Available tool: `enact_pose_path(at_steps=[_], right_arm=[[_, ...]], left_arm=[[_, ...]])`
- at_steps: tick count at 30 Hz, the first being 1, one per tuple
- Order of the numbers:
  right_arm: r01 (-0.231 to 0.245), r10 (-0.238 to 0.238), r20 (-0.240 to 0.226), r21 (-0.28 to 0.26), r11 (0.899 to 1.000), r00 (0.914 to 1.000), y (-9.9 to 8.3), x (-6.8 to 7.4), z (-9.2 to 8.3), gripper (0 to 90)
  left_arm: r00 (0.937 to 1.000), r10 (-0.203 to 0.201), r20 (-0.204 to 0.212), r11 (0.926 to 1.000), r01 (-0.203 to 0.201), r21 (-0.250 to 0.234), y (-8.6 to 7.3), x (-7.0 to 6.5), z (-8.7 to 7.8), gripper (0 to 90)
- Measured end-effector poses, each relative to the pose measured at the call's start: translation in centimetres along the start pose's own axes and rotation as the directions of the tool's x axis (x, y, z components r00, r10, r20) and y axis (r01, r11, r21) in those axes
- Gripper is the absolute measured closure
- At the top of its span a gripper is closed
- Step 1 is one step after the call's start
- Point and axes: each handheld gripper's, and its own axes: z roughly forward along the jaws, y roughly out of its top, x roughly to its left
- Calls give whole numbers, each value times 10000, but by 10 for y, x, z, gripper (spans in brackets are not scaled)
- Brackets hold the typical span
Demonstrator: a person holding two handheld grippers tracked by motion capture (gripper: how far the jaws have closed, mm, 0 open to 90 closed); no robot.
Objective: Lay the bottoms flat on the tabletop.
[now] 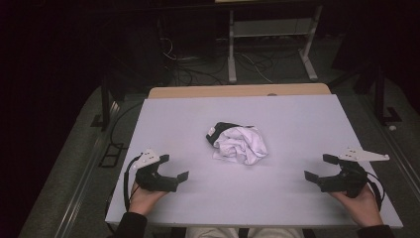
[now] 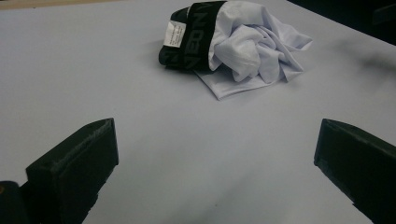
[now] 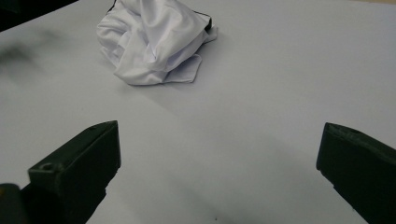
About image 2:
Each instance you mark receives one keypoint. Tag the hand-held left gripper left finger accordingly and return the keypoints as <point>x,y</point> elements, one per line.
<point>71,168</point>

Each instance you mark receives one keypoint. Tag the wooden table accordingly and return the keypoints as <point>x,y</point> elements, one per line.
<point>37,3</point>

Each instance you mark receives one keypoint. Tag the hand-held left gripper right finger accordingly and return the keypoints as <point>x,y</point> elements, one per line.
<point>361,168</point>

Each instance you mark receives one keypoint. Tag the white shorts with black waistband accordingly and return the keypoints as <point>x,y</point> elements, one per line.
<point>249,46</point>

